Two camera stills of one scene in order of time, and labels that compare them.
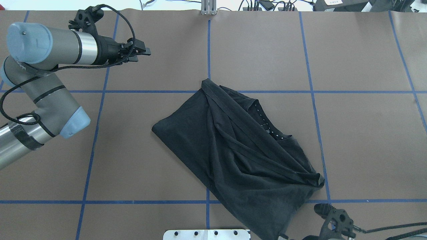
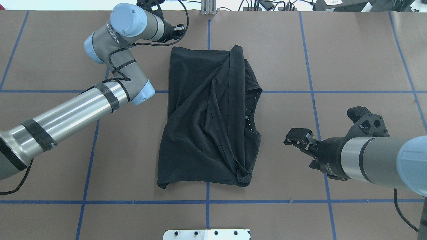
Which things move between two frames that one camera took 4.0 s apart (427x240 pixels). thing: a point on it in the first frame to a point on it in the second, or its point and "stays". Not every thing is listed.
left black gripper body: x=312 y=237 to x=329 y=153
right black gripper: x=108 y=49 to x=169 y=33
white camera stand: x=206 y=234 stays
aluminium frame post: x=208 y=7 stays
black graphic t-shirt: x=263 y=177 to x=210 y=137
